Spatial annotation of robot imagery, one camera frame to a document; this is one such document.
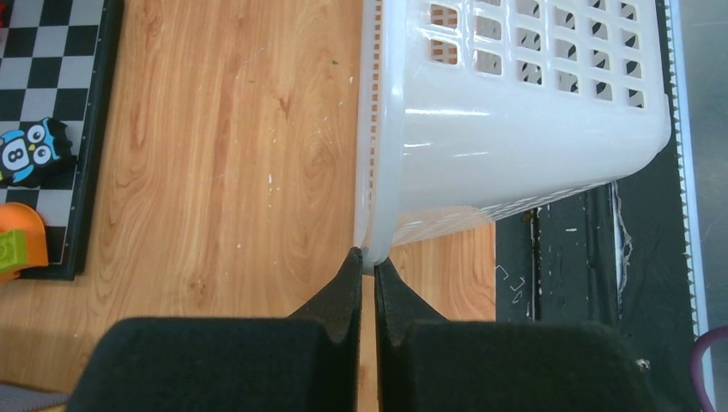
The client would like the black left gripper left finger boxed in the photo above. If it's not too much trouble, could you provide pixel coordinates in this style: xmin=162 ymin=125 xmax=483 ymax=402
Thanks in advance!
xmin=67 ymin=248 xmax=363 ymax=411

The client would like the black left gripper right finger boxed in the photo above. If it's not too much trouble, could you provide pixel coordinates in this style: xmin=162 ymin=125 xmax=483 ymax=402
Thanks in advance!
xmin=374 ymin=261 xmax=656 ymax=411

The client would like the large white plastic basket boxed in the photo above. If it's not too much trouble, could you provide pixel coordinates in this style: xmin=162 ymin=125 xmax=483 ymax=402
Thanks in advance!
xmin=354 ymin=1 xmax=671 ymax=271

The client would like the grey and yellow laundry bin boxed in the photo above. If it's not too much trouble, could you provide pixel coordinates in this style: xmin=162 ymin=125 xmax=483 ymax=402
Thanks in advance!
xmin=1 ymin=384 xmax=69 ymax=411

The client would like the orange arch toy block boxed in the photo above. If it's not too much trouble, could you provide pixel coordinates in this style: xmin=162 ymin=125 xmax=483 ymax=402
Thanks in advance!
xmin=1 ymin=203 xmax=49 ymax=282

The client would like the blue owl toy block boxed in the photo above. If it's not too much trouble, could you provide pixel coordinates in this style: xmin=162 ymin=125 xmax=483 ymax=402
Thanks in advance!
xmin=1 ymin=117 xmax=75 ymax=188

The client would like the black and white chessboard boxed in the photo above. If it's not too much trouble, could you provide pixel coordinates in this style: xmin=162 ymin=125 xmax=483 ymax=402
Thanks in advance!
xmin=1 ymin=1 xmax=124 ymax=281

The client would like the black metal base rail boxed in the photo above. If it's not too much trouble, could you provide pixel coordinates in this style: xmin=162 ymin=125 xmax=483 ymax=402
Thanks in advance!
xmin=495 ymin=1 xmax=707 ymax=411

